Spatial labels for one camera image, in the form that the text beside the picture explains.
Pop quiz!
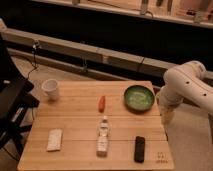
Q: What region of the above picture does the green ceramic bowl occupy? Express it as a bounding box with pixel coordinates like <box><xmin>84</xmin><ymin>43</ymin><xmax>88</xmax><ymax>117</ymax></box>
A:
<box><xmin>124</xmin><ymin>85</ymin><xmax>155</xmax><ymax>112</ymax></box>

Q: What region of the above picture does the white paper cup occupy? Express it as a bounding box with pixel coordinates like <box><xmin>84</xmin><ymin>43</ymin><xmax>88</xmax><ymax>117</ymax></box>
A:
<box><xmin>41</xmin><ymin>79</ymin><xmax>59</xmax><ymax>101</ymax></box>

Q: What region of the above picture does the clear plastic bottle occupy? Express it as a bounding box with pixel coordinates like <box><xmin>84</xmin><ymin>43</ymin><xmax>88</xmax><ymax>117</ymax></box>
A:
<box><xmin>96</xmin><ymin>116</ymin><xmax>109</xmax><ymax>157</ymax></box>

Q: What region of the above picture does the white sponge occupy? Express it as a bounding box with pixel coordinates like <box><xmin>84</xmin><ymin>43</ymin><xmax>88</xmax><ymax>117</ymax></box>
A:
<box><xmin>46</xmin><ymin>129</ymin><xmax>62</xmax><ymax>152</ymax></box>

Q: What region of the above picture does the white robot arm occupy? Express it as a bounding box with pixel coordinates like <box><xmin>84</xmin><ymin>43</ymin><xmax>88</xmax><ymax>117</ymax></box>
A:
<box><xmin>157</xmin><ymin>61</ymin><xmax>213</xmax><ymax>124</ymax></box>

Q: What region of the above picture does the black remote control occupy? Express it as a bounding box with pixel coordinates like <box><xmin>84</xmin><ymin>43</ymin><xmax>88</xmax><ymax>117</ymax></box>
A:
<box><xmin>134</xmin><ymin>136</ymin><xmax>145</xmax><ymax>163</ymax></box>

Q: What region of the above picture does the black cable on wall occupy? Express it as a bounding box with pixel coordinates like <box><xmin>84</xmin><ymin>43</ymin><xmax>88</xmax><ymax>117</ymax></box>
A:
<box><xmin>26</xmin><ymin>40</ymin><xmax>41</xmax><ymax>80</ymax></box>

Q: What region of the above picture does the orange carrot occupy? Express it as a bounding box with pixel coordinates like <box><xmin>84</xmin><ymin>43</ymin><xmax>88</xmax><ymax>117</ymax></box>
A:
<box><xmin>98</xmin><ymin>96</ymin><xmax>105</xmax><ymax>113</ymax></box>

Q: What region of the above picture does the black chair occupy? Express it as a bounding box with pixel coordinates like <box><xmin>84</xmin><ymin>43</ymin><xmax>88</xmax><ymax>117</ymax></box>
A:
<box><xmin>0</xmin><ymin>35</ymin><xmax>39</xmax><ymax>155</ymax></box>

